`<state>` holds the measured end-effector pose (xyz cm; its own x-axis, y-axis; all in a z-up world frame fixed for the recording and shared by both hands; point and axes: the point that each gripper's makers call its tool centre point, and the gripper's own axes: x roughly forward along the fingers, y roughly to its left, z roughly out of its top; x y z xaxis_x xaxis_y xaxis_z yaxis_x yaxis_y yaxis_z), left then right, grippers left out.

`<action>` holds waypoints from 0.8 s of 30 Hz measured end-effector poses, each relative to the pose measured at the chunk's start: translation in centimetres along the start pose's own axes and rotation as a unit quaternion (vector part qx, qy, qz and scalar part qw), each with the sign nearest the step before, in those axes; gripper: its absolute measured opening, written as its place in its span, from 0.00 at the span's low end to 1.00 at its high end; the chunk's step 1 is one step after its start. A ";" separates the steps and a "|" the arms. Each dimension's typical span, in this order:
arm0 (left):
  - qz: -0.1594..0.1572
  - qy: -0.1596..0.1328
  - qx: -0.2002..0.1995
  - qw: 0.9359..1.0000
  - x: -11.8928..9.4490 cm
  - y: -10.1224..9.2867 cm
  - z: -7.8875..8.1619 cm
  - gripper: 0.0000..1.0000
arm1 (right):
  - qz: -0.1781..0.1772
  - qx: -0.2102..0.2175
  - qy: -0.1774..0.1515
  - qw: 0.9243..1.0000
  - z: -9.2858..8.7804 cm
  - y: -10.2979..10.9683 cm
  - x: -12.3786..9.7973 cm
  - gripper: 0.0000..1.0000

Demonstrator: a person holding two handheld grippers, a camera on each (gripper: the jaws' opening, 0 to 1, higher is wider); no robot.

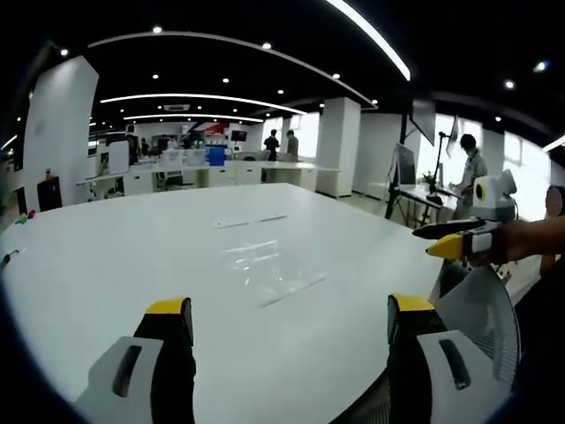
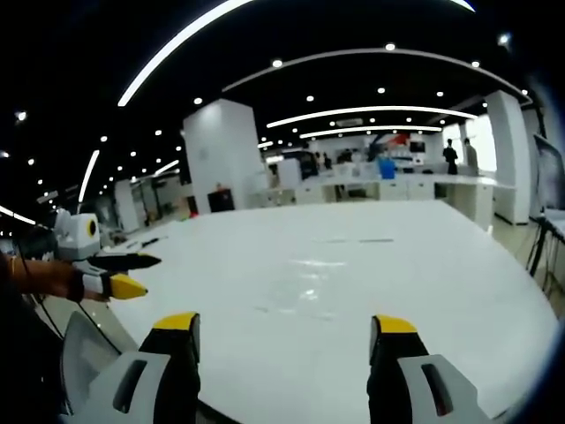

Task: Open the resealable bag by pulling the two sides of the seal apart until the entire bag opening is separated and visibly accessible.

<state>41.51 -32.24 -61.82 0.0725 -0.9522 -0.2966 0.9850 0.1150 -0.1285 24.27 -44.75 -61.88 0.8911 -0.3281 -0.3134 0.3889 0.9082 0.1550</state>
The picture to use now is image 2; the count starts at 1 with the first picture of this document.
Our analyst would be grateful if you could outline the clear resealable bag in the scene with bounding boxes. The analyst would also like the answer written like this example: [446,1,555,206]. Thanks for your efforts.
[253,257,350,322]

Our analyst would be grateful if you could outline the dark metal stand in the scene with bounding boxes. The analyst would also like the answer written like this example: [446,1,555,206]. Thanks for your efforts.
[527,132,565,292]

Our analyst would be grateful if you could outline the red and blue wall poster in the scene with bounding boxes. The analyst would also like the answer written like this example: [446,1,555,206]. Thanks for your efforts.
[369,131,408,156]

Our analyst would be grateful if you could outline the grey curved object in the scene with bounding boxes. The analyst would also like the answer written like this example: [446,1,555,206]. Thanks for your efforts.
[59,310,123,414]

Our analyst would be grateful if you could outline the short ceiling light strip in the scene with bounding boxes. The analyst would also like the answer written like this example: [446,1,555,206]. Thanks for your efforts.
[78,148,102,204]

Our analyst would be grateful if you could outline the long curved ceiling light strip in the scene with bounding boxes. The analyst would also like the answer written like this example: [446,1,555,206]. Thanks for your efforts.
[117,0,477,108]

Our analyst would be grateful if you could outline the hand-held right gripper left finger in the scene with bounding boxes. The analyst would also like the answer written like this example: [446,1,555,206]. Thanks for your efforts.
[65,311,202,424]

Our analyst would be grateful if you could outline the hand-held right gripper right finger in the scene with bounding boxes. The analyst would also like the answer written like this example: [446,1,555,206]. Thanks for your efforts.
[365,314,492,424]

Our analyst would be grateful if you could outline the long white counter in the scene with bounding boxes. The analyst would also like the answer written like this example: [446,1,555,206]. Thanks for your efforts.
[294,170,518,231]

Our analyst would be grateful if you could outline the black cabinet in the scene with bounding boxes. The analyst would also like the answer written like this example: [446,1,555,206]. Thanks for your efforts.
[207,188,233,215]

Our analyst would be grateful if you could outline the black cable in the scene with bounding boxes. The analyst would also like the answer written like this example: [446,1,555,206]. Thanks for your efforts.
[12,236,123,357]

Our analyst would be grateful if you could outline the wide white pillar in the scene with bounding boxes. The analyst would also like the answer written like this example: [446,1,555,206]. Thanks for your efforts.
[182,98,269,216]

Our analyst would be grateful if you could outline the narrow white pillar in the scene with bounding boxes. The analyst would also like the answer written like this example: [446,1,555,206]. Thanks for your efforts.
[484,89,531,224]

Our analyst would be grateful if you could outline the group of ceiling spot lights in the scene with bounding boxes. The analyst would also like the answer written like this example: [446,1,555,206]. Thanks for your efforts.
[0,33,531,222]

